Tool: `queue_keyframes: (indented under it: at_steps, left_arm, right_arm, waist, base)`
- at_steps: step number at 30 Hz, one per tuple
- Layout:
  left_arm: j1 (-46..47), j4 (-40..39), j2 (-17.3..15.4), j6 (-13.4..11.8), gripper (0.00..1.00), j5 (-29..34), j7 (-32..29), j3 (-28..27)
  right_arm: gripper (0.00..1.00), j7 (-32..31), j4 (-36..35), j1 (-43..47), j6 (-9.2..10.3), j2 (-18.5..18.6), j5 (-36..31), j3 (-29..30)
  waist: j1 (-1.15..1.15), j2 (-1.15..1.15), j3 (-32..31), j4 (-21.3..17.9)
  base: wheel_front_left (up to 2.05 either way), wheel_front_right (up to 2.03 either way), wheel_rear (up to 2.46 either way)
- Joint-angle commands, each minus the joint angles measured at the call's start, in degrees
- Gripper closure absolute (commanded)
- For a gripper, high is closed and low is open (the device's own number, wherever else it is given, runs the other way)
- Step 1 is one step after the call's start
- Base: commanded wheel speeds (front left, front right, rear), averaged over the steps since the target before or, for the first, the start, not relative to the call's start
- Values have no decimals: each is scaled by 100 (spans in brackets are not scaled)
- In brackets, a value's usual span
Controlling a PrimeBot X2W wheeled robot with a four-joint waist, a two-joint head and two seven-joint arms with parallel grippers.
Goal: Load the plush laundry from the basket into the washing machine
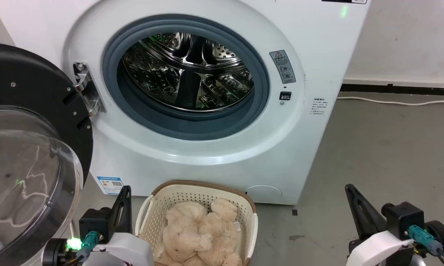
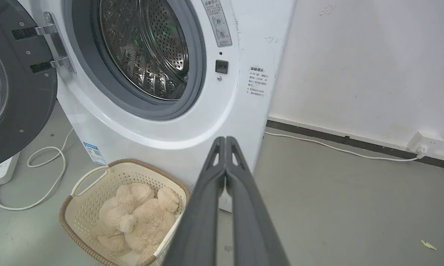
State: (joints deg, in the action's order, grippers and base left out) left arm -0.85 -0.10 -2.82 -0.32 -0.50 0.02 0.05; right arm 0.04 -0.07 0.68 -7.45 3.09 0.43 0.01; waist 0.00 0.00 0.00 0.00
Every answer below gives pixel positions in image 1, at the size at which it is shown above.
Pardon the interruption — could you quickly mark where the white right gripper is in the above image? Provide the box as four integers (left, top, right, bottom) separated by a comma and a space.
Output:
345, 184, 415, 266

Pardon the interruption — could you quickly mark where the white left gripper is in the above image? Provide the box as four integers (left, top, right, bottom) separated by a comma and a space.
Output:
82, 185, 155, 266

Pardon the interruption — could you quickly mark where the white front-load washing machine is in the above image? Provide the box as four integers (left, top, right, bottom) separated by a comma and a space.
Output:
0, 0, 372, 206

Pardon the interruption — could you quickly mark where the black washer door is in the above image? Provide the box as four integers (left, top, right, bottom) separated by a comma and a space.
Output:
0, 42, 94, 266

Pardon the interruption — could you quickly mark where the blue energy label sticker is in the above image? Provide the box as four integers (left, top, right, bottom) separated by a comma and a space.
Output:
97, 176, 124, 195

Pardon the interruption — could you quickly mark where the cream plastic laundry basket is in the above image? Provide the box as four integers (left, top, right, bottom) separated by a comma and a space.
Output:
135, 180, 259, 266

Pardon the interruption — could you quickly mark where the beige plush teddy bear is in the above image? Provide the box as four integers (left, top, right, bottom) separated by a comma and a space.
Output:
155, 198, 243, 266

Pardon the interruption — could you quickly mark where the round filter cover flap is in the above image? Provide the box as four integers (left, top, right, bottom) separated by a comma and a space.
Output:
244, 185, 283, 204

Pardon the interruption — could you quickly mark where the small printed text sticker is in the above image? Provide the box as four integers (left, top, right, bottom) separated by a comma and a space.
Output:
310, 98, 329, 116

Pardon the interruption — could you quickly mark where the metal door hinge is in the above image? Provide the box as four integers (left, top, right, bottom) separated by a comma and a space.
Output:
73, 62, 106, 117

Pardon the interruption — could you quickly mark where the stainless steel washer drum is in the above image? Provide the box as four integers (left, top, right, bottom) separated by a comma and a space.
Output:
122, 32, 255, 112

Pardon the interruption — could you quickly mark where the grey rubber door gasket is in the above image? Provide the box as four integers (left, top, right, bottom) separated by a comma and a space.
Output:
102, 14, 271, 141

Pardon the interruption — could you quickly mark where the grey warning sticker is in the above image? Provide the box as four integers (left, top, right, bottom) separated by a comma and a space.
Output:
269, 50, 296, 85

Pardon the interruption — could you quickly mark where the left teal connector cable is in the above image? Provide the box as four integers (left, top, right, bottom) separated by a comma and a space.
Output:
64, 231, 99, 266

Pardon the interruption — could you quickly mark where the teal connector cable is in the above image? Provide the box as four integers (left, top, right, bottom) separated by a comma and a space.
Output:
64, 231, 99, 266
407, 225, 444, 266

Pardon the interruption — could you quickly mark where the right teal connector cable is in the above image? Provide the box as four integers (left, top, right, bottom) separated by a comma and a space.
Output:
407, 225, 444, 266

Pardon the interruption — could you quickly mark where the white floor cable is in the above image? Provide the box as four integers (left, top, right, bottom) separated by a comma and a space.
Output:
337, 96, 444, 106

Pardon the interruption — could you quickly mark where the black wall baseboard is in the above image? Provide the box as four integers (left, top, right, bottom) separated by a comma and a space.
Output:
340, 84, 444, 97

